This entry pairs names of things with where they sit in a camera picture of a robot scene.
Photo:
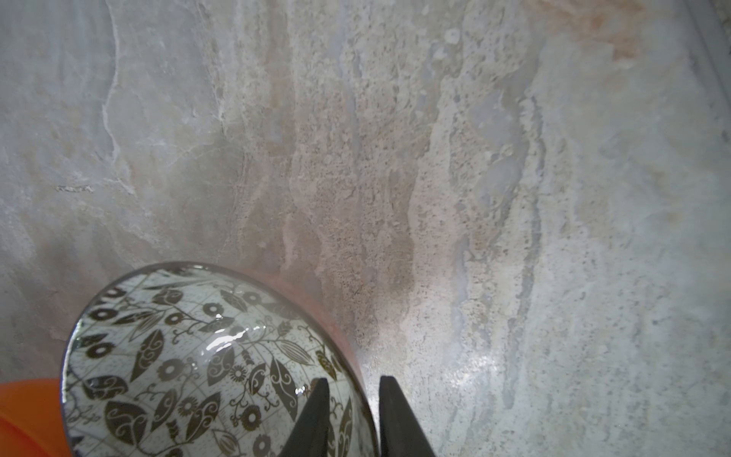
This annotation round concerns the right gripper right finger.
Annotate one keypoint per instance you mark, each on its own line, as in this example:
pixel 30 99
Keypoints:
pixel 401 434

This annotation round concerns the orange bowl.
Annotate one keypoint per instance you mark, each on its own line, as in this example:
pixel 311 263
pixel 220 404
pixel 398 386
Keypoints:
pixel 32 420

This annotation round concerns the black floral bowl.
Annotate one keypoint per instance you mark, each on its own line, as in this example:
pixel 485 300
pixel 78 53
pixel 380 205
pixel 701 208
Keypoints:
pixel 185 359

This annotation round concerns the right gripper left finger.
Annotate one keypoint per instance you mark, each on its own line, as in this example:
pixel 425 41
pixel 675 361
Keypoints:
pixel 309 435

